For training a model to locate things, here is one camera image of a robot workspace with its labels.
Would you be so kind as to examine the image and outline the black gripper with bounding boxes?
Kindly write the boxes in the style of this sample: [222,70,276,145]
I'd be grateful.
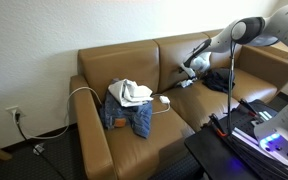
[179,63,199,82]

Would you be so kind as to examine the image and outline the white sock grey toe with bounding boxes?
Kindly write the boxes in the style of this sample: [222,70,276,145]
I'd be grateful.
[176,78,198,89]

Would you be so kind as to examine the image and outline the dark navy garment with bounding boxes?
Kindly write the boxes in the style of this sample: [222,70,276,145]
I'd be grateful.
[202,68,236,94]

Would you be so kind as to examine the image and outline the beige khaki pants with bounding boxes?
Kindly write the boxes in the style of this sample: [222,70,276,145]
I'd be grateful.
[107,78,154,108]

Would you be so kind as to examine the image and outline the blue denim jeans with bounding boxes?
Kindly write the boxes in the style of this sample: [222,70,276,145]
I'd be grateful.
[98,78,154,139]

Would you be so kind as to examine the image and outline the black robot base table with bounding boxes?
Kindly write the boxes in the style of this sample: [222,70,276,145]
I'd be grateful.
[183,99,288,180]

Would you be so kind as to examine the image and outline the brown leather sofa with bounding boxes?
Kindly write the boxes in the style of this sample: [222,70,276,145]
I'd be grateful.
[69,29,288,180]

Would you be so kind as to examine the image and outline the white power adapter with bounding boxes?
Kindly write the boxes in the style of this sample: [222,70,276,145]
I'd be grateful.
[159,95,171,105]

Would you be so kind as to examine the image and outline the light wooden cabinet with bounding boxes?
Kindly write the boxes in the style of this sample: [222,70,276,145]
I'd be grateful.
[274,41,288,57]

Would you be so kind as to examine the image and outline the grey power brick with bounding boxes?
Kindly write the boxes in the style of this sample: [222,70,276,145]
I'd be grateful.
[32,142,47,156]

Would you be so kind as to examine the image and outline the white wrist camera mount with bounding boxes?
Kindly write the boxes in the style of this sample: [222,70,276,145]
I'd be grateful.
[180,63,196,78]

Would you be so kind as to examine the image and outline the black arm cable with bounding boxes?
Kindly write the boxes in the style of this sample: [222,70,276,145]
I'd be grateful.
[225,39,239,136]

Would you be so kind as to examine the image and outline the black clamp orange handle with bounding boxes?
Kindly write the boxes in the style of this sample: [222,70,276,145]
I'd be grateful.
[208,113,231,139]
[238,98,261,118]

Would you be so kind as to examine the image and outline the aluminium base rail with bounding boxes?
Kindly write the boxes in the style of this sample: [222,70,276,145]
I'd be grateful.
[228,111,288,178]

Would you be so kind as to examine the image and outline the white charger cable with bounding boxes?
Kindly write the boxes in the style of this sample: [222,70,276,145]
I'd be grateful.
[28,85,172,141]

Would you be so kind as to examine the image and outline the black power cord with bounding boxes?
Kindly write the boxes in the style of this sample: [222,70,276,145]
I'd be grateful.
[13,112,67,180]

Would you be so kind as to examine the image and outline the white wall outlet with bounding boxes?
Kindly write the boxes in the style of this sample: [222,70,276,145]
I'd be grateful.
[5,105,23,118]

